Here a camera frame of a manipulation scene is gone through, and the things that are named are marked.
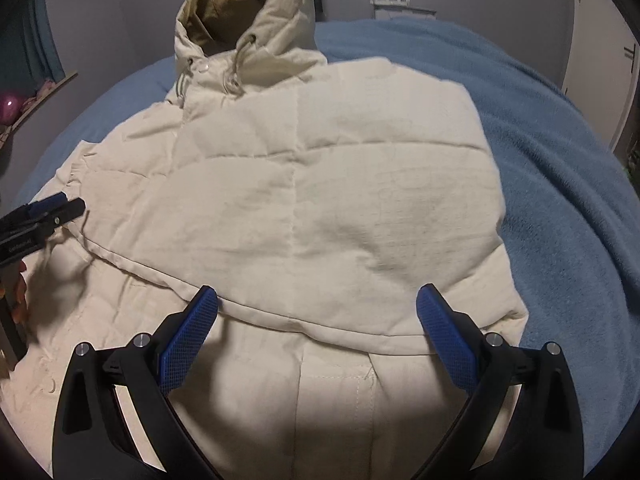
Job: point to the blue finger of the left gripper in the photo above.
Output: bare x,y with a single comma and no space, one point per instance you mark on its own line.
44,226
45,205

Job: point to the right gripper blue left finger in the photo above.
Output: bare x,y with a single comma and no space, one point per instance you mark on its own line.
91,439

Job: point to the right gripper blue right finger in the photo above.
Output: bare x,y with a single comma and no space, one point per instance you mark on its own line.
543,439

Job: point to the cream hooded puffer jacket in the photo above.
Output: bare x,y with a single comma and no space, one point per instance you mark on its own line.
316,199

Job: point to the pink round ornament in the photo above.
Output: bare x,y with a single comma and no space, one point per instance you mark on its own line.
10,108

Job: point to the teal curtain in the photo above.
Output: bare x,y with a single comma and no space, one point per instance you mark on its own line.
28,54

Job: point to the blue fleece bed blanket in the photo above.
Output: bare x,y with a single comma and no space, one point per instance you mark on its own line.
572,217

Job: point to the white wardrobe door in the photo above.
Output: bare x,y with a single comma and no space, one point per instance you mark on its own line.
602,71

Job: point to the white cabinet under router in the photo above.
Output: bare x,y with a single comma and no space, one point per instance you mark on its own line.
384,12

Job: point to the wooden wall shelf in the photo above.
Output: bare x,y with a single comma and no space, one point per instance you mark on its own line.
48,90

